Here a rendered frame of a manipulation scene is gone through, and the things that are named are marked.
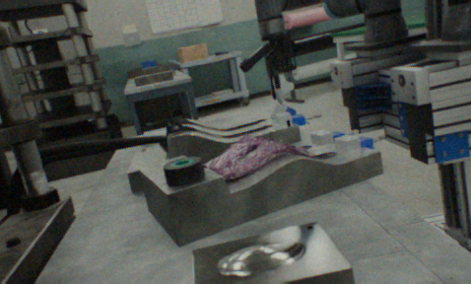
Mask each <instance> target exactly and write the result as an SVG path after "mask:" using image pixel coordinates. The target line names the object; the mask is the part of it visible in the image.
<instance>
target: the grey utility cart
mask: <svg viewBox="0 0 471 284"><path fill-rule="evenodd" d="M240 57H241V51H233V52H230V53H228V54H224V55H220V56H216V55H213V56H212V55H210V56H209V58H206V59H198V60H195V61H191V62H184V63H180V62H175V61H173V60H169V61H168V62H169V63H171V64H173V65H174V68H176V70H178V71H180V72H181V73H182V74H185V75H187V76H188V69H190V68H192V67H196V66H198V67H201V66H203V65H207V64H213V63H218V62H224V61H225V60H228V61H229V65H230V70H231V78H232V82H233V85H234V88H233V91H234V93H233V94H230V95H226V96H219V97H216V98H213V96H212V95H210V96H203V97H199V98H196V99H194V100H195V103H196V109H197V108H199V107H201V106H209V105H210V104H213V103H220V102H223V101H226V100H231V99H235V103H237V104H238V105H240V103H241V102H242V99H241V98H240V97H242V98H243V103H242V104H243V105H244V106H246V107H247V106H248V105H249V104H250V100H249V99H248V89H247V88H246V85H245V80H244V72H243V71H241V70H240V68H239V65H240V63H241V59H240ZM234 59H235V63H236V67H237V74H238V78H239V83H240V89H239V88H238V83H237V75H236V68H235V64H234Z"/></svg>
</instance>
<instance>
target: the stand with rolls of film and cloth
mask: <svg viewBox="0 0 471 284"><path fill-rule="evenodd" d="M364 17H365V23H359V24H356V25H351V26H347V27H341V28H337V29H334V30H330V31H326V32H322V33H318V34H310V35H304V36H300V37H297V38H293V39H292V42H291V44H292V49H293V52H294V53H295V57H296V56H299V55H303V54H310V53H314V52H316V51H319V50H323V49H326V48H333V47H337V42H333V40H334V38H333V37H331V36H330V35H331V34H335V33H339V32H343V31H349V30H354V29H358V28H361V27H365V26H366V23H367V14H364ZM282 18H283V24H284V27H285V26H286V28H288V29H292V28H296V27H304V26H308V25H312V24H315V23H319V22H323V21H327V20H333V19H331V18H329V17H328V16H327V15H326V13H325V12H324V9H323V7H321V8H315V9H311V10H306V11H302V12H298V13H295V14H291V15H286V16H285V20H284V15H282ZM282 18H281V19H282ZM344 57H345V59H349V58H353V57H357V54H356V53H353V54H350V55H344ZM333 61H339V59H338V57H336V58H333V59H329V60H323V61H320V62H316V63H313V64H309V65H304V66H301V67H298V68H297V70H293V73H292V70H291V71H290V72H287V73H288V77H289V82H290V83H293V84H294V79H295V80H300V79H304V78H307V77H310V76H316V75H319V74H323V73H326V72H331V71H330V65H329V63H330V62H333ZM293 76H294V78H293ZM291 97H292V98H291V99H284V100H285V101H286V102H287V103H289V102H293V103H299V104H303V103H304V100H298V99H297V98H296V92H295V88H293V90H292V91H291Z"/></svg>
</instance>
